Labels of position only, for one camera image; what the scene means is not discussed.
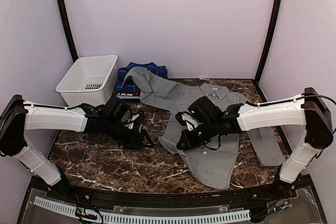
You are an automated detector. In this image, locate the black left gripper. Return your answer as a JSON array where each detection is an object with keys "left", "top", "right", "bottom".
[{"left": 104, "top": 118, "right": 154, "bottom": 150}]

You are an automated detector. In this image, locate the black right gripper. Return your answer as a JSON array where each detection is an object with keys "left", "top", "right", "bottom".
[{"left": 176, "top": 119, "right": 218, "bottom": 150}]

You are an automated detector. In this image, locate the grey long sleeve shirt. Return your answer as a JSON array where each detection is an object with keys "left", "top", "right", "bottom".
[{"left": 122, "top": 67, "right": 287, "bottom": 190}]

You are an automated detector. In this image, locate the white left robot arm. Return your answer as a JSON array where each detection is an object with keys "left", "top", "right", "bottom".
[{"left": 1, "top": 94, "right": 154, "bottom": 201}]

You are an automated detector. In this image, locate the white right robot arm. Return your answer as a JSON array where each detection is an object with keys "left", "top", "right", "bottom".
[{"left": 176, "top": 88, "right": 335, "bottom": 200}]

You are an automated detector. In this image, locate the light blue folded shirt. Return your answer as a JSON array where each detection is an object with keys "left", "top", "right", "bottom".
[{"left": 116, "top": 96, "right": 140, "bottom": 100}]

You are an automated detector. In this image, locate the black red folded shirt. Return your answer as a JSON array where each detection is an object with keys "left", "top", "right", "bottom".
[{"left": 117, "top": 92, "right": 140, "bottom": 97}]

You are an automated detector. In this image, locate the blue plaid folded shirt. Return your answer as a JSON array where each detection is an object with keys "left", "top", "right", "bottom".
[{"left": 115, "top": 62, "right": 167, "bottom": 93}]

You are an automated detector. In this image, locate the white plastic bin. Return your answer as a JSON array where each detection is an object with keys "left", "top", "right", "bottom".
[{"left": 56, "top": 55, "right": 118, "bottom": 106}]

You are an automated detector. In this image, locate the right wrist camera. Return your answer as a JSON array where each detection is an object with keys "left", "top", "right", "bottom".
[{"left": 175, "top": 111, "right": 199, "bottom": 131}]

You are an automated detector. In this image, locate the black front rail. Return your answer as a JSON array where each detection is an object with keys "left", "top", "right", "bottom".
[{"left": 31, "top": 175, "right": 313, "bottom": 209}]

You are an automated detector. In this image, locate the white slotted cable duct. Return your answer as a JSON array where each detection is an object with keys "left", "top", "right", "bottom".
[{"left": 33, "top": 196, "right": 250, "bottom": 223}]

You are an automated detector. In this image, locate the left black frame post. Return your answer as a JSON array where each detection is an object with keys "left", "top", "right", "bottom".
[{"left": 57, "top": 0, "right": 79, "bottom": 62}]

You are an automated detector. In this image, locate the black frame post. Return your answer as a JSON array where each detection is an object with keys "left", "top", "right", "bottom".
[
  {"left": 254, "top": 0, "right": 286, "bottom": 86},
  {"left": 57, "top": 0, "right": 79, "bottom": 62}
]

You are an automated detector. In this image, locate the right black frame post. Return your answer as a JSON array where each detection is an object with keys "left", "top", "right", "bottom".
[{"left": 254, "top": 0, "right": 286, "bottom": 86}]

